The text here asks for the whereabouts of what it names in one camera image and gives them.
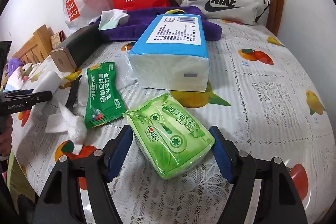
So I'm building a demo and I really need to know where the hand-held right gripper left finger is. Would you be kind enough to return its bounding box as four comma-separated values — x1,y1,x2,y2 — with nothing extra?
31,125,133,224

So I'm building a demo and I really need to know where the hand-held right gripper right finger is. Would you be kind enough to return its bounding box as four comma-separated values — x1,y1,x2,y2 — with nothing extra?
208,126,307,224

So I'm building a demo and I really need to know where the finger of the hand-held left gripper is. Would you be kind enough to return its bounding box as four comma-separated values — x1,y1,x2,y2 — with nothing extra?
0,91,54,107
4,89,35,96

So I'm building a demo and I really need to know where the white cloth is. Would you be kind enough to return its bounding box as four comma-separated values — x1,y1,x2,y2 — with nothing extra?
34,70,63,109

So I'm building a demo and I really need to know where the long black watch strap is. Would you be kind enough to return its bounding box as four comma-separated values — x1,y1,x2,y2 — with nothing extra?
65,75,83,109

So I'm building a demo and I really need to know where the white tissue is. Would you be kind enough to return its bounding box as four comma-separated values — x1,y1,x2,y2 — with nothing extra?
45,103,88,155

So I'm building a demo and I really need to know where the green pocket tissue packet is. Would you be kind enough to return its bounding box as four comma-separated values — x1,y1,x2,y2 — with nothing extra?
123,92,216,180

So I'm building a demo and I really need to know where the dark green snack packet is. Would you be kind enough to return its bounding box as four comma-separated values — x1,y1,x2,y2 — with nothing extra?
84,62,124,129

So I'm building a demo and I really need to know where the mint green cloth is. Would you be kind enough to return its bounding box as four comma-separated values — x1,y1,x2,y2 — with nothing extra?
98,10,130,31

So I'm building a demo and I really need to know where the blue tissue pack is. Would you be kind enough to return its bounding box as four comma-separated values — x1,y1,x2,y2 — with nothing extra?
126,14,210,94

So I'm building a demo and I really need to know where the purple cloth basket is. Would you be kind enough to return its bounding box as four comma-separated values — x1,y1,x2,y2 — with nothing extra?
89,6,223,42

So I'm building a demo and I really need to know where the person's left hand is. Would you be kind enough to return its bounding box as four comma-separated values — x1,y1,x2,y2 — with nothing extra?
0,118,13,161

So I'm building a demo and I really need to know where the purple plush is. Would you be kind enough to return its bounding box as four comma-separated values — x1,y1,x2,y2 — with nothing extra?
7,58,22,75

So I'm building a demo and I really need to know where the dark flat object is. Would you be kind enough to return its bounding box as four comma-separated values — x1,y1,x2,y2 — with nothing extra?
0,41,12,88

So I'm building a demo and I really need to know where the wooden headboard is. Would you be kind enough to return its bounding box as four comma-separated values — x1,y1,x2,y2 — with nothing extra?
13,25,53,65

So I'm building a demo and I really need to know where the fruit printed tablecloth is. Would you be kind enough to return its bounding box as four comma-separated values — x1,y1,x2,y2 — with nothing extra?
8,20,327,224

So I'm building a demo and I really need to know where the patterned book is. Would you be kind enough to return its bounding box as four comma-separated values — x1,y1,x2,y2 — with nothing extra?
50,30,67,54

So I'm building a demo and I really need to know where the dark box with gold ends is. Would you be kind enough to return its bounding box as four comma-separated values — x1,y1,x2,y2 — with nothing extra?
50,27,102,74

